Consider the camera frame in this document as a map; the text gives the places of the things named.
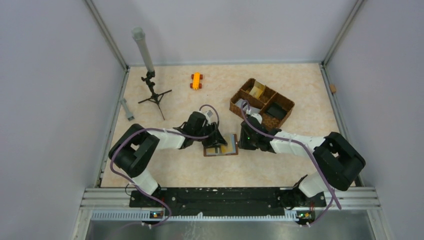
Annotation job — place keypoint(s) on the woven wicker divided basket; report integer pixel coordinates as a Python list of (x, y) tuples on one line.
[(269, 96)]

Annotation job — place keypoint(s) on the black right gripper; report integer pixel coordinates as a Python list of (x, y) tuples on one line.
[(243, 144)]

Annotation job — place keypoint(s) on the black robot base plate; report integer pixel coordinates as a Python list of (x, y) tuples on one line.
[(227, 201)]

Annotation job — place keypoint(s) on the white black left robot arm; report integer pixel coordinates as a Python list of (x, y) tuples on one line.
[(134, 150)]

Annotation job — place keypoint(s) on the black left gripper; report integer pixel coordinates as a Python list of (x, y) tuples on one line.
[(216, 140)]

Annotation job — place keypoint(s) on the aluminium frame rail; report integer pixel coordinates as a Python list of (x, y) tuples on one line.
[(358, 197)]

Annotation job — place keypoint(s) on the orange toy car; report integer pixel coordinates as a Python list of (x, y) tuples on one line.
[(196, 81)]

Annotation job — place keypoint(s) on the small wooden block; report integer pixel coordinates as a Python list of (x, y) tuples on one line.
[(332, 88)]

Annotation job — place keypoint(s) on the grey metal bracket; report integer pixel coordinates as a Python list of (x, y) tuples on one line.
[(128, 114)]

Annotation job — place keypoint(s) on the brown leather card holder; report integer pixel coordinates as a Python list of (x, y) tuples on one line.
[(216, 150)]

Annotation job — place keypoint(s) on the black card in basket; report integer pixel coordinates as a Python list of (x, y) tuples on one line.
[(276, 111)]

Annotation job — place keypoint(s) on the black tripod with grey tube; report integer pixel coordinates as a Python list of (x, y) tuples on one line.
[(139, 37)]

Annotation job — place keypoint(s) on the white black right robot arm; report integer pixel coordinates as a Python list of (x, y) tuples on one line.
[(337, 162)]

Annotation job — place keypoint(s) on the gold credit card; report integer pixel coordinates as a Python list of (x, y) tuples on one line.
[(257, 89), (230, 148)]

